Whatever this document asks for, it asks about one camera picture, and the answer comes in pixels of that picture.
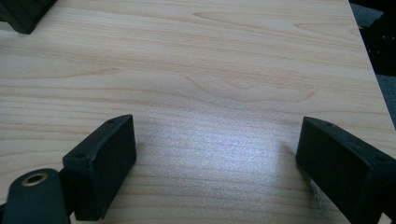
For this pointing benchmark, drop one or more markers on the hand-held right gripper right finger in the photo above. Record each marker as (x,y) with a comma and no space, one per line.
(339,161)

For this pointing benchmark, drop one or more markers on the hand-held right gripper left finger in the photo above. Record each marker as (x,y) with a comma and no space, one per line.
(102,168)

